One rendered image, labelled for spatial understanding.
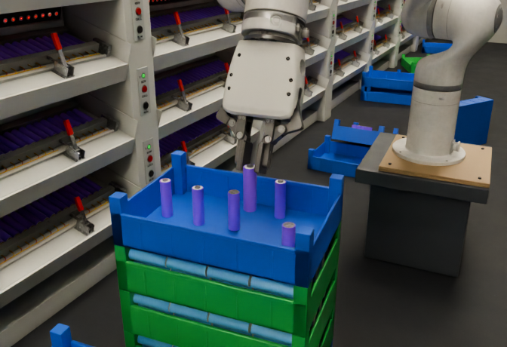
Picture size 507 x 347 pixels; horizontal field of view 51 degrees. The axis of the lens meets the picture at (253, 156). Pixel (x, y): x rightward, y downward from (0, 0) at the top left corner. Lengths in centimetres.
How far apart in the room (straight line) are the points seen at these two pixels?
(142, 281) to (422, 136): 87
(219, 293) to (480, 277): 93
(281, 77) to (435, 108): 78
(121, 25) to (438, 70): 77
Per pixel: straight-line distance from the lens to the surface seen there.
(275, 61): 68
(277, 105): 67
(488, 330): 137
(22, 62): 120
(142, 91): 137
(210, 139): 182
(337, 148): 223
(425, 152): 144
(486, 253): 166
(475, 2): 135
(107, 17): 134
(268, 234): 81
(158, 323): 86
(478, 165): 146
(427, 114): 141
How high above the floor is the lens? 81
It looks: 22 degrees down
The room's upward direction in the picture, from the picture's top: straight up
